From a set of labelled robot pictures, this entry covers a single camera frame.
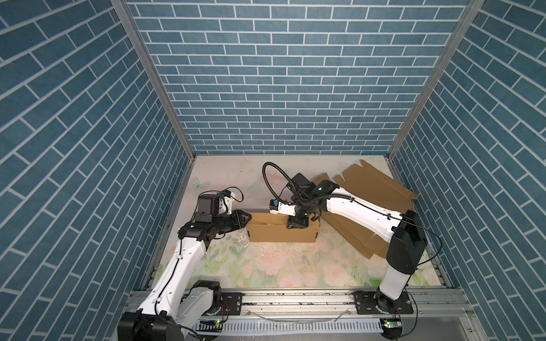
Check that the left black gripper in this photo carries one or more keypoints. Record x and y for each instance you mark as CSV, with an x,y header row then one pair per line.
x,y
238,219

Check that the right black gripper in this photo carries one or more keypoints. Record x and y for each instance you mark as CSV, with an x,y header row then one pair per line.
x,y
296,222

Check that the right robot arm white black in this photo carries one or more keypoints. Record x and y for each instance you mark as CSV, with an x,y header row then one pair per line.
x,y
402,231

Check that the aluminium corner post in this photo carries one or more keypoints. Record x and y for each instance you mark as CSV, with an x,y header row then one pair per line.
x,y
467,17
130,26

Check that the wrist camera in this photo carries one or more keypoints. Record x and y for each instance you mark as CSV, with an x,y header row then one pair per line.
x,y
225,202
278,208

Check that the left green circuit board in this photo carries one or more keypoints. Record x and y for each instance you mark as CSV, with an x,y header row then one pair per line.
x,y
209,326

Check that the right green circuit board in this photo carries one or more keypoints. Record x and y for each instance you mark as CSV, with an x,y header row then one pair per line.
x,y
391,323

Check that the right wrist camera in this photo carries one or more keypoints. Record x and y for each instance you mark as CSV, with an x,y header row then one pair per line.
x,y
278,208

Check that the white slotted cable duct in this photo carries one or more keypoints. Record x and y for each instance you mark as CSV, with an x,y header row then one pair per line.
x,y
255,327

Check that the right aluminium corner post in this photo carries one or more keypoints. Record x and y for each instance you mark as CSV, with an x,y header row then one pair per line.
x,y
467,17

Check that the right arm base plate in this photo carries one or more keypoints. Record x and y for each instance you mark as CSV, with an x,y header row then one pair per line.
x,y
375,302

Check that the left aluminium corner post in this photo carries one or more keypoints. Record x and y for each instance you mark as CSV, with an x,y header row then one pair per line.
x,y
130,26

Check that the aluminium front rail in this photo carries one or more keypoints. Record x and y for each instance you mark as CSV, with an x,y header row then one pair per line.
x,y
325,303

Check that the brown cardboard box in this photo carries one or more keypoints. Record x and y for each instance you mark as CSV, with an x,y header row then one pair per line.
x,y
367,182
266,227

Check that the green circuit board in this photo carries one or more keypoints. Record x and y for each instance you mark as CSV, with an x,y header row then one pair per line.
x,y
209,326
391,323

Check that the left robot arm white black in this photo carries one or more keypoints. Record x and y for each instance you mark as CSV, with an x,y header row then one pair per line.
x,y
173,308

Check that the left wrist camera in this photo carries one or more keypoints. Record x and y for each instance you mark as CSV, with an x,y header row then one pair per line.
x,y
225,202

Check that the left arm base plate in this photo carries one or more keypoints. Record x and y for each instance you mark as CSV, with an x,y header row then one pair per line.
x,y
229,303

